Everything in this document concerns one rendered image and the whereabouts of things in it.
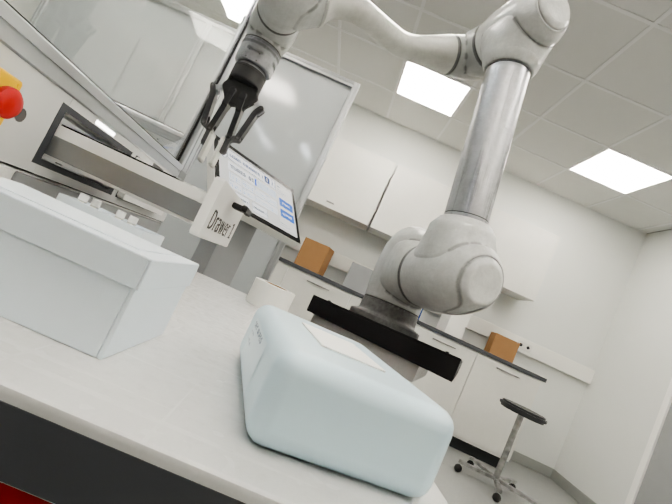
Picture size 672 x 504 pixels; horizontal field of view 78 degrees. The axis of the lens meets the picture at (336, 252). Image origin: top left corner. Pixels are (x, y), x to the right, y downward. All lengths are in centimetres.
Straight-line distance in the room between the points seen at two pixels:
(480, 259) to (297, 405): 71
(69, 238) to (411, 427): 18
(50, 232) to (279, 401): 13
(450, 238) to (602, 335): 450
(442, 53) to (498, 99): 24
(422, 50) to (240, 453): 110
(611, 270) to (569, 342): 91
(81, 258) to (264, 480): 13
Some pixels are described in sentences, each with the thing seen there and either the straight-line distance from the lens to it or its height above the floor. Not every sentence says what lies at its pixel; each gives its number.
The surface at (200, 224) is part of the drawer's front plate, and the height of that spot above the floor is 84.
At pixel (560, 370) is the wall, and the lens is 509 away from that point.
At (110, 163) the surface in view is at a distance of 83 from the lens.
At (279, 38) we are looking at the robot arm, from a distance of 102.
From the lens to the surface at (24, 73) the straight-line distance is 79.
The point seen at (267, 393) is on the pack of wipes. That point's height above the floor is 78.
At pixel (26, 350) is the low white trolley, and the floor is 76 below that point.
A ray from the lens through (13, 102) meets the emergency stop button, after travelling 67.
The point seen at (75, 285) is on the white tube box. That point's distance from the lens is 23.
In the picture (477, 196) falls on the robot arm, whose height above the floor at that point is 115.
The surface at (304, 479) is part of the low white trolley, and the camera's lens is 19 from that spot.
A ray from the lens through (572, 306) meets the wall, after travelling 515.
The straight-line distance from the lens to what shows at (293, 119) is 270.
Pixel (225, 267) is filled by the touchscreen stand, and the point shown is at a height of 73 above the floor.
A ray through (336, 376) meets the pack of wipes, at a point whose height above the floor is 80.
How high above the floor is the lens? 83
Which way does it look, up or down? 5 degrees up
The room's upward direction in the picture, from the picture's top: 25 degrees clockwise
